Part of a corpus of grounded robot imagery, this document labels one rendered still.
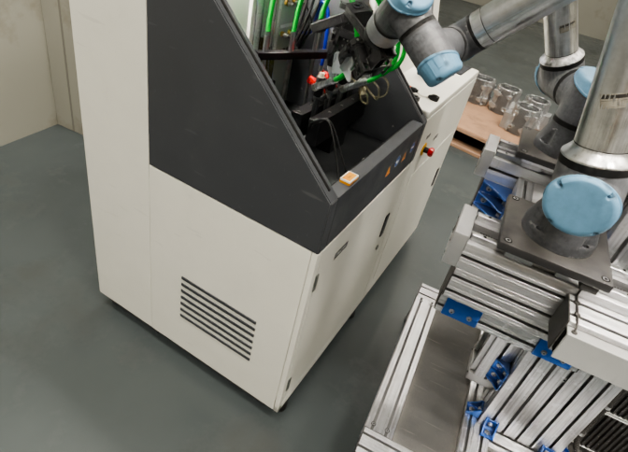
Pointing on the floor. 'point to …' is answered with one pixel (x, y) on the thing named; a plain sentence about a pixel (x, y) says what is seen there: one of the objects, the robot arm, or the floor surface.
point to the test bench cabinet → (229, 289)
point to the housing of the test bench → (116, 134)
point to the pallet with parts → (499, 114)
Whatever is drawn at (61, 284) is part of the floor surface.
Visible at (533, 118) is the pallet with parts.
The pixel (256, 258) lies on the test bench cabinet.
